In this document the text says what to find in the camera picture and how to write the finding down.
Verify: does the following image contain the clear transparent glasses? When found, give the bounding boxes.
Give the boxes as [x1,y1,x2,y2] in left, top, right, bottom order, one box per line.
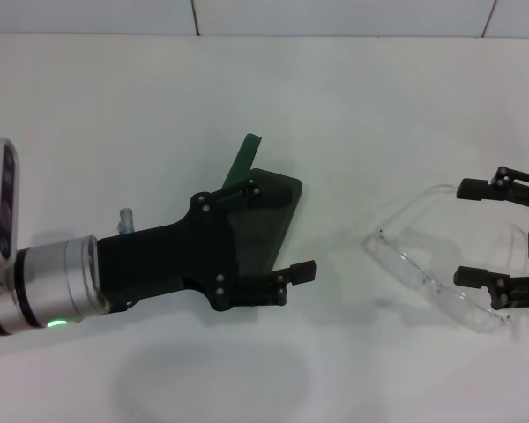
[363,182,529,335]

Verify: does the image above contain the left gripper cable plug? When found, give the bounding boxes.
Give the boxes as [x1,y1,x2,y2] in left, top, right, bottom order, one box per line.
[115,207,136,235]

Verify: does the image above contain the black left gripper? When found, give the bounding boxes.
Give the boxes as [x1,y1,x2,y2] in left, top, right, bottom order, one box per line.
[96,178,318,315]

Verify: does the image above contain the green glasses case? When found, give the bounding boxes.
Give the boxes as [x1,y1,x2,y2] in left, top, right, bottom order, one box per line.
[222,133,304,273]

